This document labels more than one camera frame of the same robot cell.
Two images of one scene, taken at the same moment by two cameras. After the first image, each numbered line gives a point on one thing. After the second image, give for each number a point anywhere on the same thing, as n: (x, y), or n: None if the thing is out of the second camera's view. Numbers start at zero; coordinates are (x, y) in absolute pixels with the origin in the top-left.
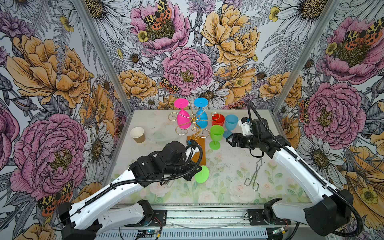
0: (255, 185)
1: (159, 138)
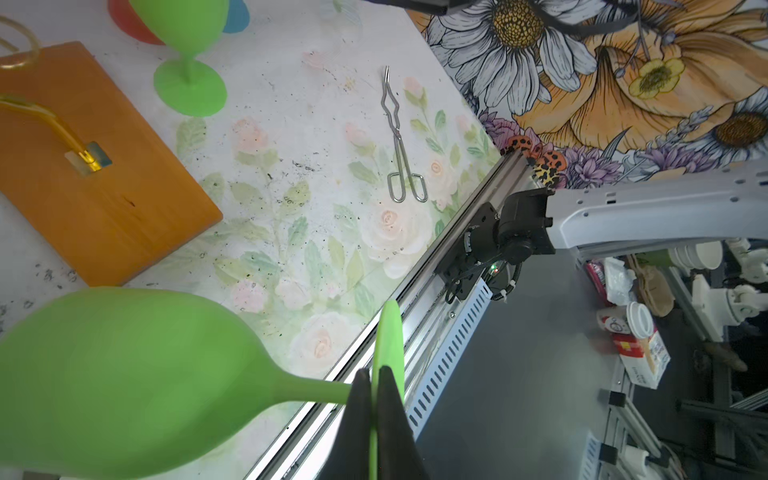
0: (395, 182)
1: None
